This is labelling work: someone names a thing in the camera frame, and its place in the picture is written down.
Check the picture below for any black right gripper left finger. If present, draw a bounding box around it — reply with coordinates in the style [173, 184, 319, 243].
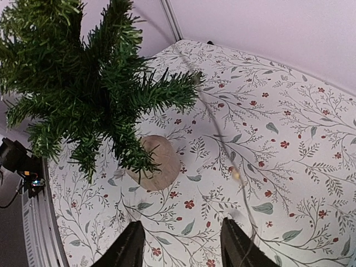
[92, 221, 145, 267]

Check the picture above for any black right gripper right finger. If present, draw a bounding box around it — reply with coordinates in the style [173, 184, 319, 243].
[220, 217, 278, 267]

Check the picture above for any thin fairy light string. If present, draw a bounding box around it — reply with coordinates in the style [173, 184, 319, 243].
[133, 0, 261, 267]

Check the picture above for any wooden tree stump base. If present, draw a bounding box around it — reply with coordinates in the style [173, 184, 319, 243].
[126, 135, 181, 191]

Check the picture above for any small green christmas tree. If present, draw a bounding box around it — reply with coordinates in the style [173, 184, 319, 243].
[1, 1, 202, 180]

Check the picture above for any floral patterned table mat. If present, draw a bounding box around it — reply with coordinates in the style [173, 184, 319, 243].
[49, 40, 355, 266]

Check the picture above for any front aluminium rail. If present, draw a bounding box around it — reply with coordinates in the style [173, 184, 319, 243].
[21, 159, 69, 266]

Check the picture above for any left aluminium corner post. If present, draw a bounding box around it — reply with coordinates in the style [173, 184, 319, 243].
[160, 0, 184, 42]

